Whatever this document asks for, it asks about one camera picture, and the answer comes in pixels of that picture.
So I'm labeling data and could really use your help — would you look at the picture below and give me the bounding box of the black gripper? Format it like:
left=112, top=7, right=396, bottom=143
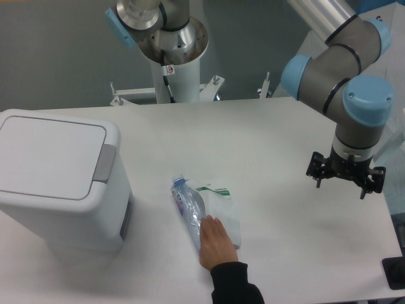
left=306, top=148, right=386, bottom=200

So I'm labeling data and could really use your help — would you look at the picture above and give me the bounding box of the white and green plastic pouch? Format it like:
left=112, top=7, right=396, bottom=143
left=190, top=180, right=242, bottom=249

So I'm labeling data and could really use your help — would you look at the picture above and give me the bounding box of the clear plastic water bottle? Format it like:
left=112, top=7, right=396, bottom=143
left=171, top=174, right=206, bottom=253

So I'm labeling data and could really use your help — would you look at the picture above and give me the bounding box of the white push-button trash can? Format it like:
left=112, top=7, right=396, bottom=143
left=1, top=110, right=132, bottom=251

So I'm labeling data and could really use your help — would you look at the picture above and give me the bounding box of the black sleeved forearm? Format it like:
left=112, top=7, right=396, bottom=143
left=210, top=262, right=265, bottom=303

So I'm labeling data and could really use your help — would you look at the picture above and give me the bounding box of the bare human hand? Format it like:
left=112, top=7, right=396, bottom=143
left=199, top=215, right=239, bottom=271

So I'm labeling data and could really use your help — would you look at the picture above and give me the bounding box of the black device at table edge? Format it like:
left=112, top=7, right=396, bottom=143
left=382, top=256, right=404, bottom=290

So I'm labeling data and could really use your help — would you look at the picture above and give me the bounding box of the white metal mounting frame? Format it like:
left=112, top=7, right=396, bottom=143
left=110, top=70, right=225, bottom=106

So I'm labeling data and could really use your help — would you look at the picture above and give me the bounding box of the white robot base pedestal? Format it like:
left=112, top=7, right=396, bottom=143
left=139, top=17, right=208, bottom=84

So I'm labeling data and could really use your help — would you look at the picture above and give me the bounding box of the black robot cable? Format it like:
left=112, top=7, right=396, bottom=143
left=159, top=49, right=177, bottom=104

